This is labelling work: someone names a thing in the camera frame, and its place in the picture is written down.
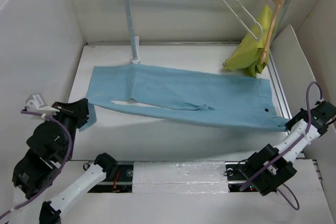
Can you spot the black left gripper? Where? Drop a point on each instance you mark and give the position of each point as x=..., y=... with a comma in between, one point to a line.
x=79, y=108

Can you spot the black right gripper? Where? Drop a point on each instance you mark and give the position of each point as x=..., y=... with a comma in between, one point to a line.
x=290, y=124

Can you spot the light blue trousers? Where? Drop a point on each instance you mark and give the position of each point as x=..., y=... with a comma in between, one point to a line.
x=184, y=96

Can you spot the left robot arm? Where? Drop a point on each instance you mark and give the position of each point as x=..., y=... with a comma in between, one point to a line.
x=49, y=148

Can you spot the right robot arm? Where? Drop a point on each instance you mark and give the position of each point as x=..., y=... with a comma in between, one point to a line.
x=271, y=167

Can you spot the white plastic hanger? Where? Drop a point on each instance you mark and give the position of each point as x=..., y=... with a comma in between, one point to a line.
x=245, y=18

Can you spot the wooden hanger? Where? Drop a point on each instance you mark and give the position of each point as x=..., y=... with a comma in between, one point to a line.
x=275, y=14

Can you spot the yellow-green garment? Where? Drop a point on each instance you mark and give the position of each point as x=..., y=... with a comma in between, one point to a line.
x=247, y=55

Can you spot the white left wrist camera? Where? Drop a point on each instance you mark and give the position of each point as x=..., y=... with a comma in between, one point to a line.
x=36, y=104

